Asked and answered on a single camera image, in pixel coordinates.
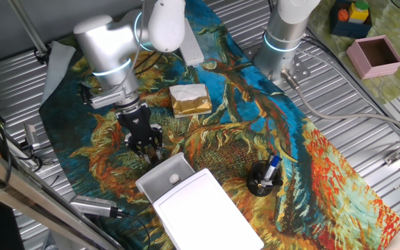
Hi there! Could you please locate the dark blue toy box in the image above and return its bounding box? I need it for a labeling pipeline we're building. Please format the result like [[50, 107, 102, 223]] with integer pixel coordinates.
[[330, 0, 373, 39]]

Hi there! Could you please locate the green patterned mat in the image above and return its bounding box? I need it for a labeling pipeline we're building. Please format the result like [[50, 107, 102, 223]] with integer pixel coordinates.
[[306, 0, 400, 105]]

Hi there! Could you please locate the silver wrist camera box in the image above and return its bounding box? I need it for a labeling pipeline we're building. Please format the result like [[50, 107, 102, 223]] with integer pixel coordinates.
[[80, 83, 140, 110]]

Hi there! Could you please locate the grey cabinet with white lid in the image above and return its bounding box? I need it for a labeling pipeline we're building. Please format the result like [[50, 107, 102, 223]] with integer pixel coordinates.
[[152, 168, 265, 250]]

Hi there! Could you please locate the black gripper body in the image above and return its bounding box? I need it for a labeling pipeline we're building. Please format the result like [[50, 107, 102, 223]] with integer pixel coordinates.
[[115, 103, 155, 146]]

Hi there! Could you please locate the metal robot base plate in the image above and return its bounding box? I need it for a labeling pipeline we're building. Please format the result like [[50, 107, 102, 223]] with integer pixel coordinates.
[[243, 44, 312, 90]]

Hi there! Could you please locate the pink open box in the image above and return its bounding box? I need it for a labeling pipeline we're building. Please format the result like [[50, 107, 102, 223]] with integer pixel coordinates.
[[345, 34, 400, 80]]

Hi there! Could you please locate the black camera cable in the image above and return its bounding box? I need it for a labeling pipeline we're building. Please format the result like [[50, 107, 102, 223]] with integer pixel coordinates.
[[118, 211, 151, 250]]

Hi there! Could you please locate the grey clamp device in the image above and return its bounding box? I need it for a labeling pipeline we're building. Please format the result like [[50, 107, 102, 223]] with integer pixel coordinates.
[[24, 123, 41, 151]]

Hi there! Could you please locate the white power strip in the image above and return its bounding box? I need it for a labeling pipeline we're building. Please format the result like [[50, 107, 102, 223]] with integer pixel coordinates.
[[178, 17, 205, 67]]

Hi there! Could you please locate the large aluminium frame beam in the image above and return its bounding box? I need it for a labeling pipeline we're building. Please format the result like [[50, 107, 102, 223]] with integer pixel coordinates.
[[0, 138, 124, 250]]

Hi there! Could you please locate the blue capped white marker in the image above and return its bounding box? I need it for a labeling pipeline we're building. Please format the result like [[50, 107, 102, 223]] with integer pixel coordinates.
[[260, 154, 283, 185]]

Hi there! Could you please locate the black pen holder cup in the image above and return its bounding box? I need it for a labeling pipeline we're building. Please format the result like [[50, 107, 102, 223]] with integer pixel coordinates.
[[247, 159, 284, 198]]

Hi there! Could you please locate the grey tripod pole with clamp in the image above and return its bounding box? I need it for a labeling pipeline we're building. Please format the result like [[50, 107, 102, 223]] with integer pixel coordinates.
[[7, 0, 52, 66]]

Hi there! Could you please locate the sunflower painting cloth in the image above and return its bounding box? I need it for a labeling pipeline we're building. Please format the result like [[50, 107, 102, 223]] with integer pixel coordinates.
[[39, 0, 400, 250]]

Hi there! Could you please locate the black pen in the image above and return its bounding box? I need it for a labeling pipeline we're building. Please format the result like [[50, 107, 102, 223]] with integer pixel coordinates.
[[256, 177, 284, 189]]

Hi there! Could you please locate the grey hose with metal connector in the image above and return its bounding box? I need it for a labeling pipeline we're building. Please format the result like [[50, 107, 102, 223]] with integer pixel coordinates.
[[280, 68, 400, 137]]

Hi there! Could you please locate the yellow toy block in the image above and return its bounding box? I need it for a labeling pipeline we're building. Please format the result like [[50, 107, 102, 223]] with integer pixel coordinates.
[[348, 6, 370, 24]]

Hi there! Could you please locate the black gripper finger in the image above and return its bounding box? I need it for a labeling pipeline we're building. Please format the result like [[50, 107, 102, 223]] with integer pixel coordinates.
[[124, 133, 151, 165], [147, 124, 165, 161]]

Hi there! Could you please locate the gold and white tissue pack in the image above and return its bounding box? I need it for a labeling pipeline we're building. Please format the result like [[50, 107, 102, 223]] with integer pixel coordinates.
[[169, 83, 213, 119]]

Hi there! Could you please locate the silver finned camera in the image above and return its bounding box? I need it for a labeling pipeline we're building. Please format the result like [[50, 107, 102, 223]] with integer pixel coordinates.
[[69, 194, 126, 219]]

